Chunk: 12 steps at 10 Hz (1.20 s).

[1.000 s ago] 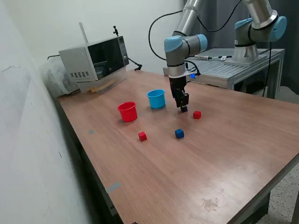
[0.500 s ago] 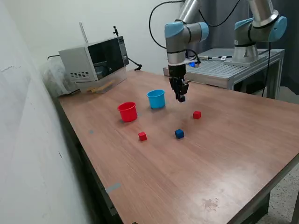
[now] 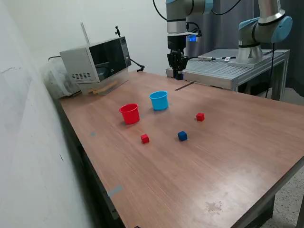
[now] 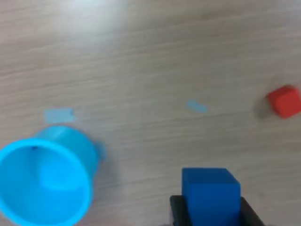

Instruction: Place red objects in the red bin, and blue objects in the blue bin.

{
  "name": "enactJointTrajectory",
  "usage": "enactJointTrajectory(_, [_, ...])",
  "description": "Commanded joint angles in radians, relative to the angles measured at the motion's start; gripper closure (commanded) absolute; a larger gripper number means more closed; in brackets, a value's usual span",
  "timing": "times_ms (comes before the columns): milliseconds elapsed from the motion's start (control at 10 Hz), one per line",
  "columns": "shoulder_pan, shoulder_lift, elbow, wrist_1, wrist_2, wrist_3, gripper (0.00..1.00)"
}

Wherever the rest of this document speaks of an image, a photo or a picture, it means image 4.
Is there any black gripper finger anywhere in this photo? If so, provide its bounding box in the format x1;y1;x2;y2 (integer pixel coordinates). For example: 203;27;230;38
169;195;192;226
238;196;266;226

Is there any blue cube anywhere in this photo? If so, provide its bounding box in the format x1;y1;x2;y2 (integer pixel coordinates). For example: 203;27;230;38
182;167;242;226

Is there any red cube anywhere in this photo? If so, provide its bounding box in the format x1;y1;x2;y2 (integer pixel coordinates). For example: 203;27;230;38
266;85;301;120

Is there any light blue tape piece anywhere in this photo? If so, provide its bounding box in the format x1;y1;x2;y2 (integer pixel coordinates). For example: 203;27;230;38
187;99;209;113
43;107;76;124

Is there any blue plastic cup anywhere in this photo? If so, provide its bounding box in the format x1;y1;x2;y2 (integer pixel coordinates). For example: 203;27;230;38
0;126;102;226

